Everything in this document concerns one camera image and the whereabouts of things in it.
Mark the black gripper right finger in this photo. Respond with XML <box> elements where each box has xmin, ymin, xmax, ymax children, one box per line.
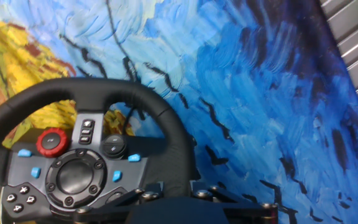
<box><xmin>190</xmin><ymin>181</ymin><xmax>280</xmax><ymax>224</ymax></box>

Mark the black racing steering wheel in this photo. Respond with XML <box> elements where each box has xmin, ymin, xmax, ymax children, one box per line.
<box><xmin>0</xmin><ymin>77</ymin><xmax>198</xmax><ymax>224</ymax></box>

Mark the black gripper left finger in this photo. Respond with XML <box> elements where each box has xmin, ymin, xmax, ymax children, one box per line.
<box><xmin>73</xmin><ymin>182</ymin><xmax>165</xmax><ymax>224</ymax></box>

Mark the thin black wheel cable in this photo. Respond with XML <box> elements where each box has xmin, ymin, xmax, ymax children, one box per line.
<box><xmin>105</xmin><ymin>0</ymin><xmax>147</xmax><ymax>134</ymax></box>

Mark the blue yellow painting print cloth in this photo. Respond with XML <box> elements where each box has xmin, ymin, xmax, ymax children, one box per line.
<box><xmin>0</xmin><ymin>0</ymin><xmax>358</xmax><ymax>224</ymax></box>

